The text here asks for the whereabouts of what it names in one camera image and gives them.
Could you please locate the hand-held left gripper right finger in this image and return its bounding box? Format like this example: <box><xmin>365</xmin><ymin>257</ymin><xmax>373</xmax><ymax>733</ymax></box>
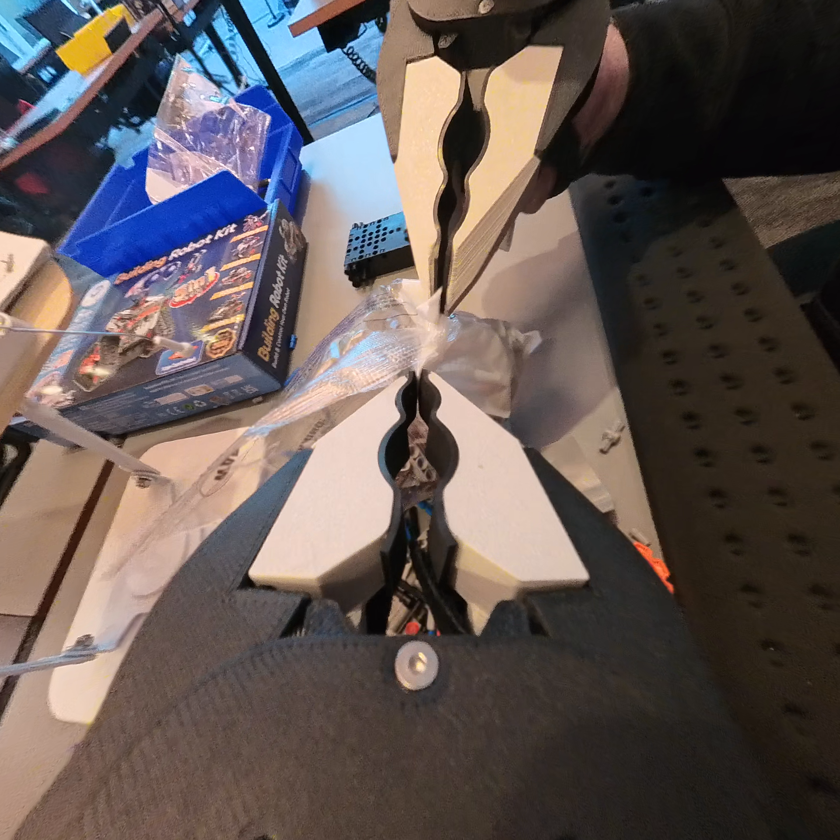
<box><xmin>420</xmin><ymin>374</ymin><xmax>589</xmax><ymax>626</ymax></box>

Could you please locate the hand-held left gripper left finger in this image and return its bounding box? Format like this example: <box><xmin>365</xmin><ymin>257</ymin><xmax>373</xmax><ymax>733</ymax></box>
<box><xmin>249</xmin><ymin>374</ymin><xmax>421</xmax><ymax>634</ymax></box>

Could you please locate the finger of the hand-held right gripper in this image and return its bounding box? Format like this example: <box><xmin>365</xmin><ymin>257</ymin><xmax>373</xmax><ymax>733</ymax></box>
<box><xmin>445</xmin><ymin>45</ymin><xmax>567</xmax><ymax>315</ymax></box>
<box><xmin>400</xmin><ymin>54</ymin><xmax>475</xmax><ymax>299</ymax></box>

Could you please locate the black perforated motor block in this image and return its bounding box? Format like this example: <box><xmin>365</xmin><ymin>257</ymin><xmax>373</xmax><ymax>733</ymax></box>
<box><xmin>343</xmin><ymin>210</ymin><xmax>416</xmax><ymax>290</ymax></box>

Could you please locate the clear bag of small pieces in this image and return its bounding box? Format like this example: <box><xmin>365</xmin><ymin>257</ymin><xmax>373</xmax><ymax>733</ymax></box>
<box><xmin>105</xmin><ymin>279</ymin><xmax>546</xmax><ymax>637</ymax></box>

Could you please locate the person's right forearm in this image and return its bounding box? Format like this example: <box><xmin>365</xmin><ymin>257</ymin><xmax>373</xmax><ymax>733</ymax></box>
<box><xmin>584</xmin><ymin>0</ymin><xmax>840</xmax><ymax>183</ymax></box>

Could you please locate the person's right hand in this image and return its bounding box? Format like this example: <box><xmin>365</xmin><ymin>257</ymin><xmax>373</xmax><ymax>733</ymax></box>
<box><xmin>524</xmin><ymin>23</ymin><xmax>632</xmax><ymax>215</ymax></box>

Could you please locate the black slanted pole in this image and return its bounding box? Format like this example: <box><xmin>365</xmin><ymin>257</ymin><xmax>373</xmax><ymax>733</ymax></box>
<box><xmin>223</xmin><ymin>0</ymin><xmax>315</xmax><ymax>142</ymax></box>

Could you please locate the clear plastic bag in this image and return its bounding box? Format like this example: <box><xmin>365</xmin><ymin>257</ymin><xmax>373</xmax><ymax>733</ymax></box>
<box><xmin>146</xmin><ymin>56</ymin><xmax>273</xmax><ymax>204</ymax></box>

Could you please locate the blue robot kit box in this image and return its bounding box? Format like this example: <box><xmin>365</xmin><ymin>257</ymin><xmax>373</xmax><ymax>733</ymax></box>
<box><xmin>10</xmin><ymin>200</ymin><xmax>308</xmax><ymax>437</ymax></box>

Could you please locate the white book stand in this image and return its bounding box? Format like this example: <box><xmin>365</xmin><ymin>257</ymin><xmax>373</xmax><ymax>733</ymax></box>
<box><xmin>0</xmin><ymin>230</ymin><xmax>293</xmax><ymax>724</ymax></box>

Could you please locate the yellow bin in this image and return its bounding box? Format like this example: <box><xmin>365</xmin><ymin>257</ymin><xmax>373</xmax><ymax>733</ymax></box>
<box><xmin>56</xmin><ymin>3</ymin><xmax>135</xmax><ymax>73</ymax></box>

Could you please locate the blue plastic bin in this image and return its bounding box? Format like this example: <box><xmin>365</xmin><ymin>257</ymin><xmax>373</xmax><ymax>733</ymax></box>
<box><xmin>58</xmin><ymin>85</ymin><xmax>304</xmax><ymax>280</ymax></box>

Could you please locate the long wooden table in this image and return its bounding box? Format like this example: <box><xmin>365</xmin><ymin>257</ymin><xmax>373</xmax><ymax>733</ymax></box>
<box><xmin>0</xmin><ymin>7</ymin><xmax>165</xmax><ymax>173</ymax></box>

